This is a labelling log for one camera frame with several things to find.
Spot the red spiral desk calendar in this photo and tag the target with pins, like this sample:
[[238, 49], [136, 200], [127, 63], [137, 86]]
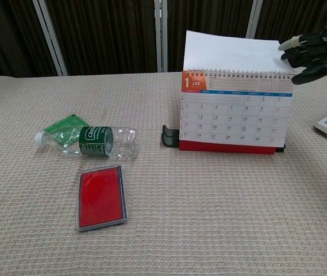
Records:
[[235, 115]]

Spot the green foil packet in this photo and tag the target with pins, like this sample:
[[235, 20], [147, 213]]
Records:
[[62, 126]]

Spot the woven beige tablecloth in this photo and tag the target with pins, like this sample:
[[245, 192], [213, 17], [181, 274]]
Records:
[[163, 201]]

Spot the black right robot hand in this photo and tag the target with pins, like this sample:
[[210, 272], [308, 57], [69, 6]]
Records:
[[315, 51]]

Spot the red ink stamp pad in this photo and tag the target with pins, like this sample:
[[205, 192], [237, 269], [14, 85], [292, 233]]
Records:
[[101, 198]]

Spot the grey metal partition post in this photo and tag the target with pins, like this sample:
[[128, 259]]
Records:
[[253, 20], [161, 36], [50, 37]]

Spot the dark brown curtain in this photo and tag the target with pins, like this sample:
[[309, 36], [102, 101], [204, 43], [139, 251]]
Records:
[[108, 34]]

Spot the clear plastic water bottle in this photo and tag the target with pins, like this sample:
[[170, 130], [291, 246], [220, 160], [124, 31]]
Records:
[[100, 141]]

